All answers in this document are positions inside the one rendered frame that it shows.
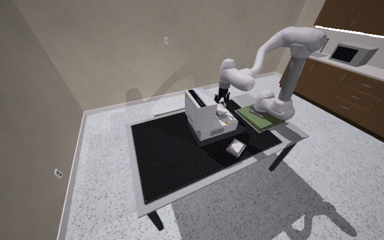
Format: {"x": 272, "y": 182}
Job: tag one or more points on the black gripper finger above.
{"x": 226, "y": 99}
{"x": 217, "y": 98}

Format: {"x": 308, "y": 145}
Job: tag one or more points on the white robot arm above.
{"x": 302, "y": 41}

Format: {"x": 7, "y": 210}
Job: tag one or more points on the grey lab machine housing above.
{"x": 204, "y": 122}

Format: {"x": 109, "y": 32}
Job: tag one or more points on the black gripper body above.
{"x": 222, "y": 91}

